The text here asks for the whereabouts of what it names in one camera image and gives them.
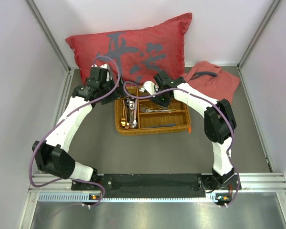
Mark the gold spoon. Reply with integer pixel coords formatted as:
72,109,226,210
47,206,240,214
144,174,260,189
120,99,127,128

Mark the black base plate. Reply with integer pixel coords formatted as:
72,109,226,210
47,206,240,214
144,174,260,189
71,173,241,193

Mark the black round spoon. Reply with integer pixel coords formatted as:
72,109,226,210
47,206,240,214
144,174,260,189
124,97,129,122

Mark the red cushion with characters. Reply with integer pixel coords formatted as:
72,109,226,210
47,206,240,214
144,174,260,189
65,12,192,84

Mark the blue handled knife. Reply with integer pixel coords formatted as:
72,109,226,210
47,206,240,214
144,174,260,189
143,123,176,129

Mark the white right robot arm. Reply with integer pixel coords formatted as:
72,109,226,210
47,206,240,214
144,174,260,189
142,71,236,189

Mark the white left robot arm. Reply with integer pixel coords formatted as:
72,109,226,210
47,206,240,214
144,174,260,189
32,64,123,189

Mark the purple cable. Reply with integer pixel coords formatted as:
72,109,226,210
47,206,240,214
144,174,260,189
28,56,122,188
123,81,241,208

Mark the wicker cutlery tray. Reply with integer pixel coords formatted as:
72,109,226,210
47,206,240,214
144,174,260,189
115,98,191,136

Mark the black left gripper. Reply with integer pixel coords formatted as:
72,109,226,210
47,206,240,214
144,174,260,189
100,74,129,104

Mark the aluminium front rail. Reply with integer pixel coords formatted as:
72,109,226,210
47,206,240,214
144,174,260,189
29,173,286,205

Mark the pink handled spoon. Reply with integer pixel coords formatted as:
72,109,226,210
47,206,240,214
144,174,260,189
131,99,138,129

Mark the pink crumpled cloth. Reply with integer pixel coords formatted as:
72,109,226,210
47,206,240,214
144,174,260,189
182,61,240,103

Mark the silver fork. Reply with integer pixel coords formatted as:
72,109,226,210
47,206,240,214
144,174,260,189
140,107,175,113

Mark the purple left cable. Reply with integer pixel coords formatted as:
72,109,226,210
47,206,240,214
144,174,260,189
28,56,122,188

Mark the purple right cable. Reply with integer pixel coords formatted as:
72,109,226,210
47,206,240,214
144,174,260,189
123,81,241,208

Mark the copper spoon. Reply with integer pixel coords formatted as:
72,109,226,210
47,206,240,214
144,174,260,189
123,102,130,129

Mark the gold fork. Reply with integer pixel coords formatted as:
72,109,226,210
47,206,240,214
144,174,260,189
140,106,179,111

